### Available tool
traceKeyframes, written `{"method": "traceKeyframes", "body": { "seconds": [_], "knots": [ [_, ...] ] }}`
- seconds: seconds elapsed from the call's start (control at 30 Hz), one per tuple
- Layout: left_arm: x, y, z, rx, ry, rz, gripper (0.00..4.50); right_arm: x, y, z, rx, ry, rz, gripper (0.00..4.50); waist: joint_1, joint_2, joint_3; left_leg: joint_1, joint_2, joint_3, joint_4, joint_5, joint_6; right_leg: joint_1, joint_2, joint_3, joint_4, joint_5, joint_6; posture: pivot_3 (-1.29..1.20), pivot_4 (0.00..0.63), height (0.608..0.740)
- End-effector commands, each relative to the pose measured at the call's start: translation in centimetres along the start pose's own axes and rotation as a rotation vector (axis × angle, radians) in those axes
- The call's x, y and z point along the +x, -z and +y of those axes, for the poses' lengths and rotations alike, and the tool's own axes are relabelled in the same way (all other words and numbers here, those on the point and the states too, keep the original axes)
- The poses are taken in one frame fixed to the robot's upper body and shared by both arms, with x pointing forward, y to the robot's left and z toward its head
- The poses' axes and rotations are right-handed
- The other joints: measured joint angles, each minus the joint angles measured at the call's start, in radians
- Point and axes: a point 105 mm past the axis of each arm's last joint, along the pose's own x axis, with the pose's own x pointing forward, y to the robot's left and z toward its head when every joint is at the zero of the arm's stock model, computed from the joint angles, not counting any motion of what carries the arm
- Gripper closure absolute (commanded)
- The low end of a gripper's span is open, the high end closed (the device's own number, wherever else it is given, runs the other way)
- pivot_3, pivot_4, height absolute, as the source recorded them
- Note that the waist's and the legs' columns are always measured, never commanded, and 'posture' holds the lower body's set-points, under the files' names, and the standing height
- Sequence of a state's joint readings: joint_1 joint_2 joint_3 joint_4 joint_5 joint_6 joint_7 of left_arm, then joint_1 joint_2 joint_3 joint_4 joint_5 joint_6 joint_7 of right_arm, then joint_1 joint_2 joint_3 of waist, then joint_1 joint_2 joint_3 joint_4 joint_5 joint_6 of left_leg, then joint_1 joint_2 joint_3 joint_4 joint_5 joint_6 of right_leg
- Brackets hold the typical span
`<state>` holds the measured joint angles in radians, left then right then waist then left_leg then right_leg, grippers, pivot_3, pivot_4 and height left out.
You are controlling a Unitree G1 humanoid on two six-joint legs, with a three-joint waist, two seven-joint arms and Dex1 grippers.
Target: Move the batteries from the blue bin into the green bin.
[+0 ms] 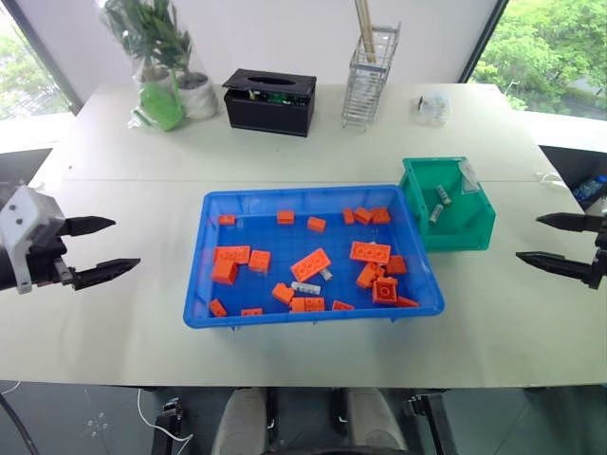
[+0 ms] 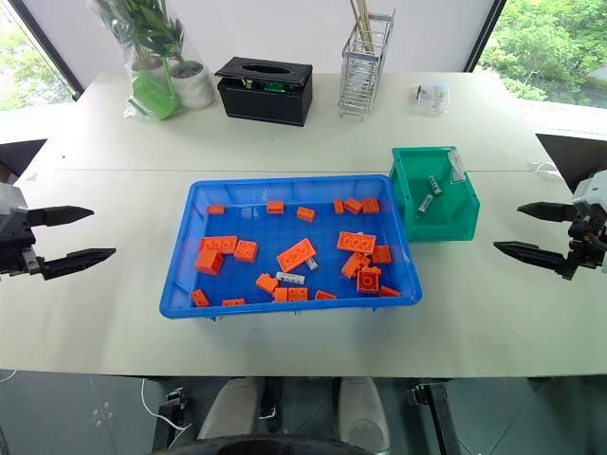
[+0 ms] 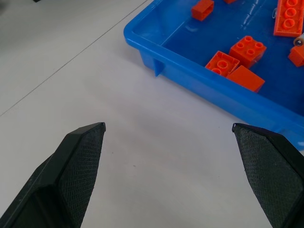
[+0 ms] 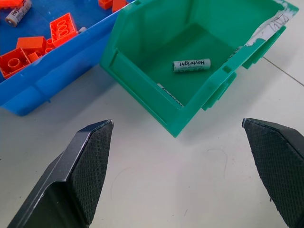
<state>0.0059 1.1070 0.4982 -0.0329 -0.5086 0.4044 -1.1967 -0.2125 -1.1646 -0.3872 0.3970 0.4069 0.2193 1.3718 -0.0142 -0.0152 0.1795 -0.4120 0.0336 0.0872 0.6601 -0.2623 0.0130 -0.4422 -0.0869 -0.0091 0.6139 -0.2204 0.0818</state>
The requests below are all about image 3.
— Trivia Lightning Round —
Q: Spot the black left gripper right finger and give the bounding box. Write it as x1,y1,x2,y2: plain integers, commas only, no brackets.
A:
231,123,304,228

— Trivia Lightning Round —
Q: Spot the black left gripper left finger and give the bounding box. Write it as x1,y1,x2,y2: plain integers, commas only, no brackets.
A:
0,122,106,228

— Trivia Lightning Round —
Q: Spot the orange sloped brick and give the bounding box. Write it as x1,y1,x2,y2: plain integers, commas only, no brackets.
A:
227,65,266,93

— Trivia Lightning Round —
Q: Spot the orange 2x2 brick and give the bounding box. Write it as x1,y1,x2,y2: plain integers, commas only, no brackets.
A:
228,35,267,69
205,50,240,78

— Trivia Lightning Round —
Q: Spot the blue plastic tray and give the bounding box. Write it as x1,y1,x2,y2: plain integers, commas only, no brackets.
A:
123,0,304,152

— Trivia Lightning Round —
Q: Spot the long orange brick plate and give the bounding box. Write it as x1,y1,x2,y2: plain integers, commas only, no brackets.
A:
273,0,304,38

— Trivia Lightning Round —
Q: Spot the small orange brick top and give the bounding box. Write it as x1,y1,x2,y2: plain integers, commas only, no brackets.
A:
191,0,215,22

